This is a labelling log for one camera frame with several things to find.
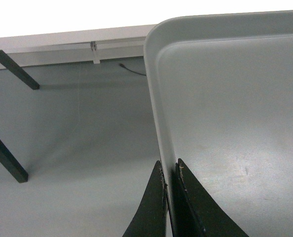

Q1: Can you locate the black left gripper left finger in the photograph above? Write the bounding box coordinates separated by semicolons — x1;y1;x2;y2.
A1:
123;161;168;237

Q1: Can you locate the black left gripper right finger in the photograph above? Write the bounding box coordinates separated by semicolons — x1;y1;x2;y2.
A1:
171;159;247;237

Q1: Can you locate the grey silver serving tray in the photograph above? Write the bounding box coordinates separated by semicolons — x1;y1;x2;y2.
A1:
144;10;293;237

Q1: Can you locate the black table leg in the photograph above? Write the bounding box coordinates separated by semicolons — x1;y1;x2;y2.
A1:
0;50;40;90
0;139;29;183

